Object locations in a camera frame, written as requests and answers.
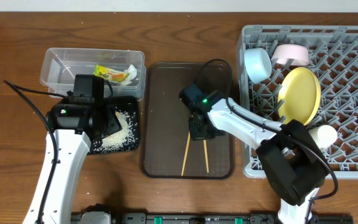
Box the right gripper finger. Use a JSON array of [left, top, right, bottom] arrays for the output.
[[188, 116, 204, 141], [202, 114, 226, 140]]

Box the wooden chopstick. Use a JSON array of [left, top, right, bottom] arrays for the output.
[[203, 140, 209, 173], [181, 131, 191, 176]]

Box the pile of rice grains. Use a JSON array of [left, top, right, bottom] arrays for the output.
[[90, 111, 139, 154]]

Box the green snack wrapper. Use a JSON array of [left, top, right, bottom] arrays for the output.
[[93, 65, 129, 83]]

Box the light blue bowl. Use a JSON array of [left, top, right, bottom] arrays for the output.
[[244, 48, 272, 83]]

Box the yellow plate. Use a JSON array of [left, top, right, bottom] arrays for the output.
[[277, 67, 321, 125]]

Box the white bowl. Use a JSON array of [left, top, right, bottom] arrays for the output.
[[271, 44, 310, 66]]

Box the small pale green cup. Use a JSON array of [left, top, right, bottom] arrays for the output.
[[309, 125, 338, 151]]

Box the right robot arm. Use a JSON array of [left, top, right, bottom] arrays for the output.
[[179, 84, 334, 223]]

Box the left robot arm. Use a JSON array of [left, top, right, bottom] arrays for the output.
[[24, 75, 122, 223]]

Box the grey dishwasher rack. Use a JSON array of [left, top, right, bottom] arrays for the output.
[[236, 25, 358, 179]]

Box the black plastic tray bin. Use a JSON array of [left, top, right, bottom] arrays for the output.
[[88, 96, 140, 155]]

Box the dark brown serving tray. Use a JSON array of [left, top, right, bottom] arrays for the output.
[[140, 62, 235, 179]]

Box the clear plastic bin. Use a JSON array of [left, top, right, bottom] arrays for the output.
[[40, 48, 146, 101]]

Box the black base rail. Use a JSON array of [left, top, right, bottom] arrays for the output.
[[70, 204, 354, 224]]

